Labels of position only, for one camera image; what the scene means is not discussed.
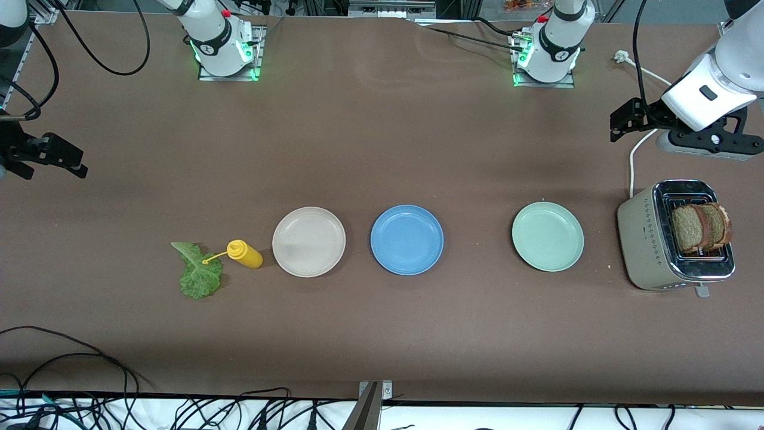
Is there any brown bread slice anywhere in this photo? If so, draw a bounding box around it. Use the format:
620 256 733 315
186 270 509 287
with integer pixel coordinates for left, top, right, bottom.
673 204 711 254
701 203 733 250

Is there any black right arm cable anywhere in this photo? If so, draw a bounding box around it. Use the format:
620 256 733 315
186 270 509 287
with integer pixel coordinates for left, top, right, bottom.
0 0 151 120

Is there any green lettuce leaf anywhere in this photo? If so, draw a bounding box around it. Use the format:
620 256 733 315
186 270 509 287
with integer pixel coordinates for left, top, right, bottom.
171 241 223 300

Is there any blue plate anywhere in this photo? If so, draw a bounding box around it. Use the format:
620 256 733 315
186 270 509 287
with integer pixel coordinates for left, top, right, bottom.
370 205 445 276

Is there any metal mount bracket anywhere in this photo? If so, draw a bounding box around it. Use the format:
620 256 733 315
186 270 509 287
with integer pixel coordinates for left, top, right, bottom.
343 380 395 430

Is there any black loose cable loop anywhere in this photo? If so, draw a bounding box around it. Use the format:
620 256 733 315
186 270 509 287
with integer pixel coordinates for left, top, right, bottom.
0 325 141 430
0 352 153 430

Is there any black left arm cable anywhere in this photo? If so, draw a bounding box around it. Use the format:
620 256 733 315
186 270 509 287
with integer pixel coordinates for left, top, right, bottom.
631 0 651 120

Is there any white toaster power cord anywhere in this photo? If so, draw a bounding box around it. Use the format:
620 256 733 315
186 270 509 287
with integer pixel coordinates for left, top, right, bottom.
615 51 675 199

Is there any beige and chrome toaster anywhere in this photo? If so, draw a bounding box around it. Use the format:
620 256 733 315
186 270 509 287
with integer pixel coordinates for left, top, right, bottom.
617 179 736 298

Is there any grey metal background frame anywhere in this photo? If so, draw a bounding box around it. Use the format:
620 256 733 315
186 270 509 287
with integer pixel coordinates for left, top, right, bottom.
348 0 436 19

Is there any beige plate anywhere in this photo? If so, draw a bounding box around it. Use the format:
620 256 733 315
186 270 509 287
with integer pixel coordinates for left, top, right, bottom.
272 207 347 278

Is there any yellow mustard squeeze bottle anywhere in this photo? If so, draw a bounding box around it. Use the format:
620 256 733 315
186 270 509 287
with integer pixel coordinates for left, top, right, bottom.
202 239 264 269

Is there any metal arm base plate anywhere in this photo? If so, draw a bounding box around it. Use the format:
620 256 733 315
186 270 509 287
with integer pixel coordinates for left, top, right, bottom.
510 33 577 89
198 24 267 82

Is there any black arm base cable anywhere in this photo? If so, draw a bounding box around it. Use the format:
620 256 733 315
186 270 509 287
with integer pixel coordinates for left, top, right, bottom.
412 17 526 53

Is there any pale green plate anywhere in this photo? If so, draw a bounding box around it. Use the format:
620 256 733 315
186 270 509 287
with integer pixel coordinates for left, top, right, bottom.
512 202 584 272

